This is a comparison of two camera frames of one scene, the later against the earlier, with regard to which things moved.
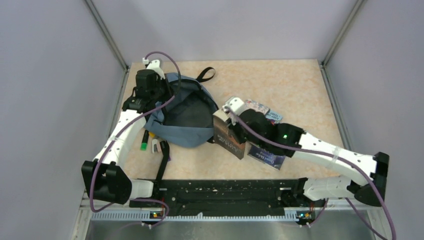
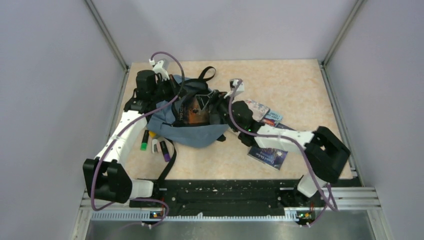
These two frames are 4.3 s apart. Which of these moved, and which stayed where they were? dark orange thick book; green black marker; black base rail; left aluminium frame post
Moved: dark orange thick book
Stayed: left aluminium frame post; green black marker; black base rail
